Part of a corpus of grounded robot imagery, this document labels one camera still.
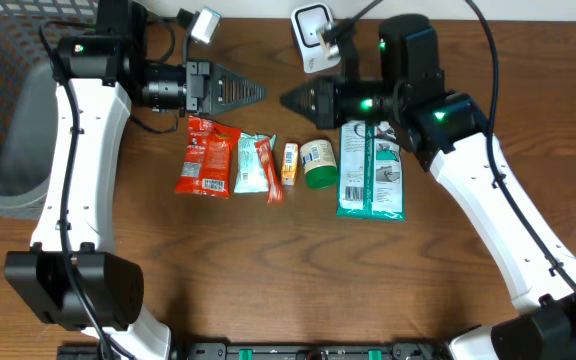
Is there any red snack bag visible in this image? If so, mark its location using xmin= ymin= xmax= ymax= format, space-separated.
xmin=175 ymin=116 xmax=242 ymax=198

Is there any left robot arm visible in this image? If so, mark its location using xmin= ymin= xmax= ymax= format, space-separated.
xmin=4 ymin=34 xmax=239 ymax=359

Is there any white barcode scanner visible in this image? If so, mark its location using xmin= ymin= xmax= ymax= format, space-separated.
xmin=290 ymin=2 xmax=340 ymax=74

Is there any green lidded jar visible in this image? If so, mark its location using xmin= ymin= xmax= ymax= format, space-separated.
xmin=300 ymin=139 xmax=339 ymax=189

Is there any grey plastic basket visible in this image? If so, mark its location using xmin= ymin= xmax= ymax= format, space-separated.
xmin=0 ymin=0 xmax=97 ymax=219

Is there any green white glove pack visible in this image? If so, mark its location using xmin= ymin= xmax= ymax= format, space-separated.
xmin=337 ymin=121 xmax=405 ymax=221

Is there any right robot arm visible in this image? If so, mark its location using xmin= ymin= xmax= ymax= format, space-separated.
xmin=280 ymin=76 xmax=576 ymax=359

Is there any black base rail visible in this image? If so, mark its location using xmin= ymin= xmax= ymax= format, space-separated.
xmin=57 ymin=339 xmax=449 ymax=360

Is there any mint green snack bag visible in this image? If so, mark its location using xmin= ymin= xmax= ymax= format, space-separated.
xmin=234 ymin=133 xmax=276 ymax=194

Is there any red snack stick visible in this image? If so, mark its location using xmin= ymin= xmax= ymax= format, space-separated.
xmin=255 ymin=139 xmax=284 ymax=204

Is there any orange tissue pack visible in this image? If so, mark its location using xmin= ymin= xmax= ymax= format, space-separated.
xmin=281 ymin=143 xmax=299 ymax=186

